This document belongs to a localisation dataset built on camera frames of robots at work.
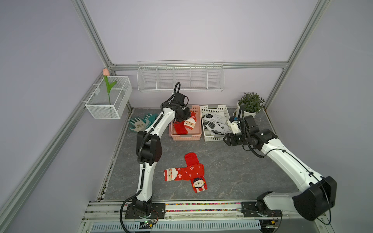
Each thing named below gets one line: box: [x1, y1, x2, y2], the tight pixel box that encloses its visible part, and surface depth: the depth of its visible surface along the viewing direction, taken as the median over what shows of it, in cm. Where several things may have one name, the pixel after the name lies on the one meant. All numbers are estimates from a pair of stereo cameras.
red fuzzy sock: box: [173, 120, 188, 135], surface depth 107 cm
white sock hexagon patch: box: [202, 111, 225, 122], surface depth 111 cm
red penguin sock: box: [184, 152, 208, 194], surface depth 88 cm
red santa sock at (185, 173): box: [163, 163, 205, 182], surface depth 88 cm
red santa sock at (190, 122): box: [183, 110, 197, 131], surface depth 101 cm
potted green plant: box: [233, 91, 266, 117], surface depth 101 cm
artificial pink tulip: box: [102, 67, 118, 106], surface depth 86 cm
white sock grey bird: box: [204, 120, 233, 135], surface depth 104 cm
